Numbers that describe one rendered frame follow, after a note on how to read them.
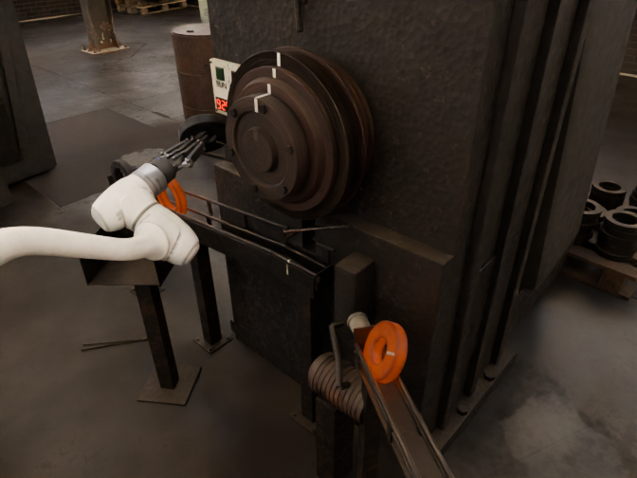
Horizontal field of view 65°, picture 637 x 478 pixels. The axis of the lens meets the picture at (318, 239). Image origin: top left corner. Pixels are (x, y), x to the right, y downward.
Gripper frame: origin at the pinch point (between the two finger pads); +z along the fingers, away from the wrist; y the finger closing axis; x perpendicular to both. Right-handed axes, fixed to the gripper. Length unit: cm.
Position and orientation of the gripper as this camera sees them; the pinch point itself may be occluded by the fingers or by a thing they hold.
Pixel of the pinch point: (205, 136)
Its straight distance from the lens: 159.2
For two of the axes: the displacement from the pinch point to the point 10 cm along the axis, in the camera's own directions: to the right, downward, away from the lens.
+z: 5.5, -6.5, 5.2
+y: 8.1, 2.7, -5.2
